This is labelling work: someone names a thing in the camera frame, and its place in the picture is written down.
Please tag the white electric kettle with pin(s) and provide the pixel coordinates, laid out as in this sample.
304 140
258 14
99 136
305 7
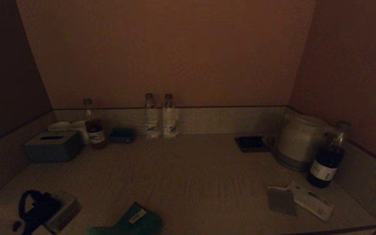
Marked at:
299 138

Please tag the grey kettle base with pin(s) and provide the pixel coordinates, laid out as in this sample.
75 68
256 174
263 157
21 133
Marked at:
287 162

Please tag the grey tissue box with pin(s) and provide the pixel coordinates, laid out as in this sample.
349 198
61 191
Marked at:
52 148

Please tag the small blue tray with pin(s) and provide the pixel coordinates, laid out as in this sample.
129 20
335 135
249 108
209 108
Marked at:
122 136

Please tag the black white-capped wrist camera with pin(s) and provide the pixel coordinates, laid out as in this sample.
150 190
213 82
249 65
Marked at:
65 209

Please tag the white paper sachet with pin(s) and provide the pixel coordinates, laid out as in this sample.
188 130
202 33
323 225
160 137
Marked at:
315 202

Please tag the white ceramic cup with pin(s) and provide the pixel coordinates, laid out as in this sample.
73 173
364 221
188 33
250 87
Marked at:
81 130

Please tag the white saucer dish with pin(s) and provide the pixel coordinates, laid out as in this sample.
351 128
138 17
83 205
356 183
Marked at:
58 126

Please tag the grey tea bag sachet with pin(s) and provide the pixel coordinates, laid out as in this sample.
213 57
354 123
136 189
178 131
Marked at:
281 202

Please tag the amber tea bottle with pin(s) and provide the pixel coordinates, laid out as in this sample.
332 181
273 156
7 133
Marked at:
96 133

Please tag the small red tea tag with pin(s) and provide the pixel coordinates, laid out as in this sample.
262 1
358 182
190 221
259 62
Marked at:
283 169

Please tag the dark cola bottle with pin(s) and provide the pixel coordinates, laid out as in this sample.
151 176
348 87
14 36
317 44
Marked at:
326 163

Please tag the clear water bottle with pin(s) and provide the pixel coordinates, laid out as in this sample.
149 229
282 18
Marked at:
169 120
151 120

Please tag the green fluffy cloth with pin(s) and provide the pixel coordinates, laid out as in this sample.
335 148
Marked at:
135 222

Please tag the black recessed socket panel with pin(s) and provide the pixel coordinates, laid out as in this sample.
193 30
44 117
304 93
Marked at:
251 144

